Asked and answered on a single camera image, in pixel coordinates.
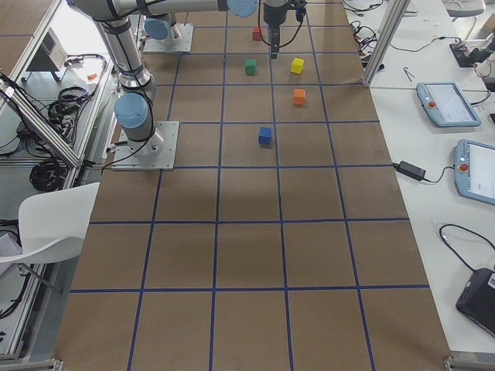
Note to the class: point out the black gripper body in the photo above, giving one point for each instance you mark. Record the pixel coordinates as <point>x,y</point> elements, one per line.
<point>274,15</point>

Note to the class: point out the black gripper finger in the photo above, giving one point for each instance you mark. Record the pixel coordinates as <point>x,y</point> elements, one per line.
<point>271,37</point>
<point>274,53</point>

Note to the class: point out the red wooden block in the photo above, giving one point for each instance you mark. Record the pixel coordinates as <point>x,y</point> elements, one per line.
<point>257,33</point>

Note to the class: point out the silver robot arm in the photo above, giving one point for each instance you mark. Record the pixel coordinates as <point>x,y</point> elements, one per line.
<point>133,109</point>
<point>160,20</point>

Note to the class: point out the yellow wooden block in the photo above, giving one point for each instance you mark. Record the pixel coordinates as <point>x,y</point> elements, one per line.
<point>297,65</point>

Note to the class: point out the green wooden block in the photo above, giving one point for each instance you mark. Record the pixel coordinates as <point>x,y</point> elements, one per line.
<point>250,67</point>

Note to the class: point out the orange wooden block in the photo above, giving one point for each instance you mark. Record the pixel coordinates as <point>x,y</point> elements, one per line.
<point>299,97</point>

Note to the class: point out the blue wooden block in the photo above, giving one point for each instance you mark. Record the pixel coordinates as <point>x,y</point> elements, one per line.
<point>264,136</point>

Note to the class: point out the metal allen key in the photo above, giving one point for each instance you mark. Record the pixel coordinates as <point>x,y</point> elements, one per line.
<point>408,74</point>

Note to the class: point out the blue teach pendant far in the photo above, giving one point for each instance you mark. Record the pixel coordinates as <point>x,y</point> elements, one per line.
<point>446,106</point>

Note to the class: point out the blue teach pendant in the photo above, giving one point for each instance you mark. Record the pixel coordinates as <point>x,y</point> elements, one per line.
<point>474,170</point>
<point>446,106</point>

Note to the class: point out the black power adapter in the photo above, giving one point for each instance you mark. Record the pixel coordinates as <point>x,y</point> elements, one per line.
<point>410,170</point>

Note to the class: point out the grey electronics box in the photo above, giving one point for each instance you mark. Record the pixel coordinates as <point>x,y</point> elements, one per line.
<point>50,57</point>

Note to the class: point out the blue teach pendant near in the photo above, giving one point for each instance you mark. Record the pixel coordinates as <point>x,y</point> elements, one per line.
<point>474,170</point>

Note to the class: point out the white plastic chair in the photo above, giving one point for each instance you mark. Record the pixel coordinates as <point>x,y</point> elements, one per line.
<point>53,225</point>

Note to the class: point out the black laptop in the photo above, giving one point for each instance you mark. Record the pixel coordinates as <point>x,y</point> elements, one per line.
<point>477,300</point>

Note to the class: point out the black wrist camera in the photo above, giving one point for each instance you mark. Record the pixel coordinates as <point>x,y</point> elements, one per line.
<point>299,7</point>

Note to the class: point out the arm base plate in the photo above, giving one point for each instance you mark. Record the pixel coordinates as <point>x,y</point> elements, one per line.
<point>178,41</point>
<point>158,153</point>

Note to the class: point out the aluminium frame post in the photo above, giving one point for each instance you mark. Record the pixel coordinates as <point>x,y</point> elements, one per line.
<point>389,25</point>

